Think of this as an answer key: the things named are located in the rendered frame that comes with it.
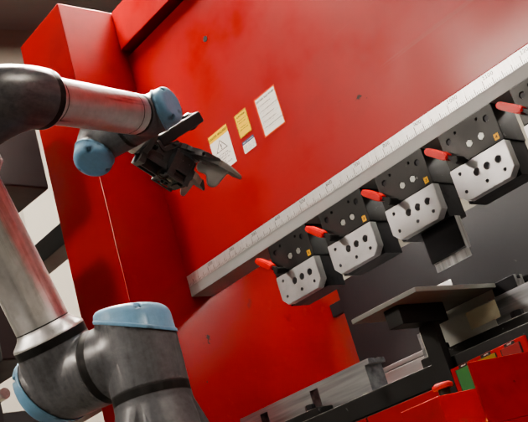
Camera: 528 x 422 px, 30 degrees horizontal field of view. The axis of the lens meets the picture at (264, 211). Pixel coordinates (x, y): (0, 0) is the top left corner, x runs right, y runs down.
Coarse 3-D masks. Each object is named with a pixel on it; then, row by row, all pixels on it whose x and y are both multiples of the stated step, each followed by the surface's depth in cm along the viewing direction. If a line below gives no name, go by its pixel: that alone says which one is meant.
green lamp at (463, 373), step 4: (460, 368) 183; (464, 368) 182; (456, 372) 184; (460, 372) 183; (464, 372) 182; (468, 372) 182; (460, 376) 183; (464, 376) 182; (468, 376) 182; (460, 380) 183; (464, 380) 182; (468, 380) 182; (472, 380) 181; (464, 384) 182; (468, 384) 182; (472, 384) 181; (464, 388) 183; (468, 388) 182; (472, 388) 181
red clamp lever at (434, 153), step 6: (426, 150) 209; (432, 150) 208; (438, 150) 208; (432, 156) 207; (438, 156) 206; (444, 156) 205; (450, 156) 205; (456, 156) 203; (456, 162) 203; (462, 162) 204
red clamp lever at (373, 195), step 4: (364, 192) 222; (368, 192) 221; (372, 192) 220; (376, 192) 221; (364, 196) 222; (368, 196) 221; (372, 196) 220; (376, 196) 219; (380, 196) 218; (384, 196) 219; (376, 200) 219; (380, 200) 219; (384, 200) 218; (388, 200) 216; (392, 200) 216; (396, 200) 217; (400, 200) 218; (388, 204) 216; (392, 204) 216; (396, 204) 217
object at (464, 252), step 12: (456, 216) 212; (432, 228) 216; (444, 228) 214; (456, 228) 211; (432, 240) 216; (444, 240) 213; (456, 240) 211; (468, 240) 211; (432, 252) 216; (444, 252) 213; (456, 252) 211; (468, 252) 210; (432, 264) 216; (444, 264) 214
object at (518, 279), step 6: (510, 276) 200; (516, 276) 202; (498, 282) 202; (504, 282) 201; (510, 282) 200; (516, 282) 199; (522, 282) 201; (498, 288) 202; (504, 288) 201; (510, 288) 200; (498, 294) 202
